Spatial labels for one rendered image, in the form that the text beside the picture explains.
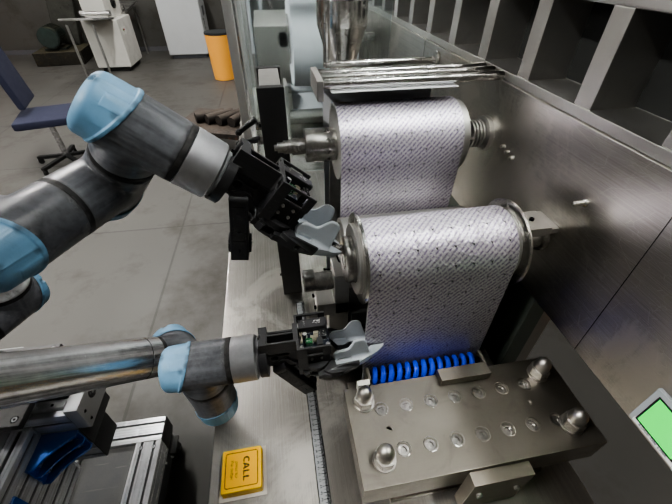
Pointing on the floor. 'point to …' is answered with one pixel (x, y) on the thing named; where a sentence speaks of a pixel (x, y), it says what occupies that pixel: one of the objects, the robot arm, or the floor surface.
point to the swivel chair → (14, 87)
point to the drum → (219, 54)
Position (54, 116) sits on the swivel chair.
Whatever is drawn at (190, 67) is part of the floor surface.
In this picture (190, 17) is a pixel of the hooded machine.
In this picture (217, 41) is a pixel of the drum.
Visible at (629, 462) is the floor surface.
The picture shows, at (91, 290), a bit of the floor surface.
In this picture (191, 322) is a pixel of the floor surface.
